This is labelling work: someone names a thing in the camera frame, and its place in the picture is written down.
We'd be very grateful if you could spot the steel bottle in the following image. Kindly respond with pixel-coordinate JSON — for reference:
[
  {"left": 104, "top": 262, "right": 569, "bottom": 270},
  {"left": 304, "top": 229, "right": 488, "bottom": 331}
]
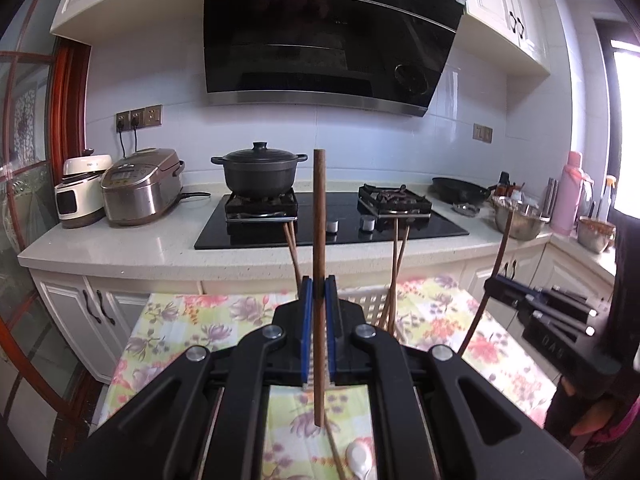
[{"left": 545, "top": 177, "right": 559, "bottom": 221}]

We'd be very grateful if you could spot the silver rice cooker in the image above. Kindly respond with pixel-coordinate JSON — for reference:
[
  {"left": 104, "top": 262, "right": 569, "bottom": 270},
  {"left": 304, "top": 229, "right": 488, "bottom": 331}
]
[{"left": 100, "top": 148, "right": 186, "bottom": 226}]

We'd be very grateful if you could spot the white base cabinet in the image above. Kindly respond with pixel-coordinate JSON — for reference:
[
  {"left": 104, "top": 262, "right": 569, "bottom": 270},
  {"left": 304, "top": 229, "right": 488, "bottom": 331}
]
[
  {"left": 540, "top": 240, "right": 618, "bottom": 321},
  {"left": 30, "top": 255, "right": 551, "bottom": 386}
]

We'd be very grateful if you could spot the white spoon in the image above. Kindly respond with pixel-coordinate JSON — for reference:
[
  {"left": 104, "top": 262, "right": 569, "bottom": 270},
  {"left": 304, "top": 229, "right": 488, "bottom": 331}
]
[{"left": 345, "top": 441, "right": 373, "bottom": 478}]

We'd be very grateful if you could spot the black range hood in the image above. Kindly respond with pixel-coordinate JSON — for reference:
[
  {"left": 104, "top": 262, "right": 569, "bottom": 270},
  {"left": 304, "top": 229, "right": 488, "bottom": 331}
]
[{"left": 202, "top": 0, "right": 468, "bottom": 118}]

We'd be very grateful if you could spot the wooden glass door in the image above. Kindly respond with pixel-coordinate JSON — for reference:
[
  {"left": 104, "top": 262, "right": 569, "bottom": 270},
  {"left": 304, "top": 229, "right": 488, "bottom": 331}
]
[{"left": 0, "top": 35, "right": 93, "bottom": 461}]

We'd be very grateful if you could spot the small steel bowl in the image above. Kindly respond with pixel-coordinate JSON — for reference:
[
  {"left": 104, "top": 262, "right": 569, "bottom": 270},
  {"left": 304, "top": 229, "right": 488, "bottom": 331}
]
[{"left": 577, "top": 216, "right": 617, "bottom": 253}]

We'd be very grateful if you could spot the large steel bowl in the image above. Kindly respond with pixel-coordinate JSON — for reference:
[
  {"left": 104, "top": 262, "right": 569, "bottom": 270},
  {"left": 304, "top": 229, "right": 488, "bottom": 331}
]
[{"left": 492, "top": 195, "right": 551, "bottom": 240}]

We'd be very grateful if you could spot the person's right hand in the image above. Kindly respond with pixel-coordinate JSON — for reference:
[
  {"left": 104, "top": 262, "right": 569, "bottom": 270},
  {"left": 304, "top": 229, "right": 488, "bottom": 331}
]
[{"left": 547, "top": 380, "right": 618, "bottom": 438}]

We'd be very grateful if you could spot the black glass gas stove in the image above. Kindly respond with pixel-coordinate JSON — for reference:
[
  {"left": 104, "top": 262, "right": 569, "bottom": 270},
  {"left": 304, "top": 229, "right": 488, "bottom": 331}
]
[{"left": 194, "top": 183, "right": 470, "bottom": 251}]

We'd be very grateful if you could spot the brown window frame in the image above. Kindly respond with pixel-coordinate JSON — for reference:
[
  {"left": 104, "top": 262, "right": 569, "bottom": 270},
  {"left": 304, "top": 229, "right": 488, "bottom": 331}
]
[{"left": 597, "top": 20, "right": 640, "bottom": 221}]

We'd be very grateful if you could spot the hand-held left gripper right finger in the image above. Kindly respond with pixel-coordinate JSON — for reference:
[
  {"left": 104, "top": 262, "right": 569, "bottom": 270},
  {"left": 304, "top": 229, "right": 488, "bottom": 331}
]
[{"left": 324, "top": 275, "right": 586, "bottom": 480}]

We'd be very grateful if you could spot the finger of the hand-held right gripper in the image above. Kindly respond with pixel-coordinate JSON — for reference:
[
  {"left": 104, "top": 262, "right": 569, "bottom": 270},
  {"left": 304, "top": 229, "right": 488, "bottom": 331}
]
[
  {"left": 483, "top": 275, "right": 601, "bottom": 318},
  {"left": 515, "top": 294, "right": 597, "bottom": 338}
]

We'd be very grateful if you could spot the pink thermos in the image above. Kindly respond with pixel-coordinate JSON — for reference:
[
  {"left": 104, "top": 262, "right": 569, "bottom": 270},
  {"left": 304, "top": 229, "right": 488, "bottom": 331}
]
[{"left": 552, "top": 151, "right": 596, "bottom": 237}]

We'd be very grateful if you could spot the spray bottle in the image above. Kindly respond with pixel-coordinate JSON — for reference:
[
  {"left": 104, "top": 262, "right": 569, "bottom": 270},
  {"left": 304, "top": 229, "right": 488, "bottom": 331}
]
[{"left": 602, "top": 175, "right": 618, "bottom": 218}]

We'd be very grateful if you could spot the white plastic utensil holder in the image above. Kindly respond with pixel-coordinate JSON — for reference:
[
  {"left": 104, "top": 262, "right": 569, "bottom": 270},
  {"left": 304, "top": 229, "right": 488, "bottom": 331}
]
[{"left": 280, "top": 284, "right": 407, "bottom": 391}]

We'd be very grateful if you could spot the floral tablecloth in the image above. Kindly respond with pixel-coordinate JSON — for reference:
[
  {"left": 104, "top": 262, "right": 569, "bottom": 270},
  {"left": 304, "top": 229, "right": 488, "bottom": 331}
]
[{"left": 97, "top": 272, "right": 558, "bottom": 480}]

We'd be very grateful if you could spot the white electric cooker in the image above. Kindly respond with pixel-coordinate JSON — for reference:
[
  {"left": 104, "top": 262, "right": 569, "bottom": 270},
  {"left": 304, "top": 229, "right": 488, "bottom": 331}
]
[{"left": 54, "top": 154, "right": 113, "bottom": 229}]

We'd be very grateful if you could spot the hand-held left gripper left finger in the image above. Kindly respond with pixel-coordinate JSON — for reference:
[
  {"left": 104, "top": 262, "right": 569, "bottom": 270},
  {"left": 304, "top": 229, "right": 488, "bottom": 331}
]
[{"left": 65, "top": 276, "right": 315, "bottom": 480}]

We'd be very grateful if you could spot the black lidded pot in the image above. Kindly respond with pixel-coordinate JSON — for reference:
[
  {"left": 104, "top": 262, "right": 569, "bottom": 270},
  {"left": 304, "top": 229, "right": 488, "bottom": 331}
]
[{"left": 211, "top": 141, "right": 308, "bottom": 198}]

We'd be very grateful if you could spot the black wok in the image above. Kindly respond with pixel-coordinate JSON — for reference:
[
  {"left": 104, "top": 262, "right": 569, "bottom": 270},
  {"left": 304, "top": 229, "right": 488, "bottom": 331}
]
[{"left": 431, "top": 176, "right": 493, "bottom": 206}]

